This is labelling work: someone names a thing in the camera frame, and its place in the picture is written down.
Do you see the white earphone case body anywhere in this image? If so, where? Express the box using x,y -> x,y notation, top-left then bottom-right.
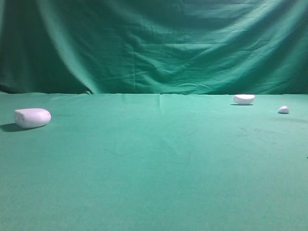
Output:
14,108 -> 51,129

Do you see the white earphone case lid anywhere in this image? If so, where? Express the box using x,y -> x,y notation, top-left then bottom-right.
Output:
232,94 -> 255,105

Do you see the green table cloth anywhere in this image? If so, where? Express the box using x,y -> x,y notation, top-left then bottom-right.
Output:
0,93 -> 308,231

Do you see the green backdrop cloth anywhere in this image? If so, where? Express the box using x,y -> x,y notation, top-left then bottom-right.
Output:
0,0 -> 308,95

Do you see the white earbud far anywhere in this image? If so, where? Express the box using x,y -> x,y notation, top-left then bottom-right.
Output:
278,106 -> 290,114

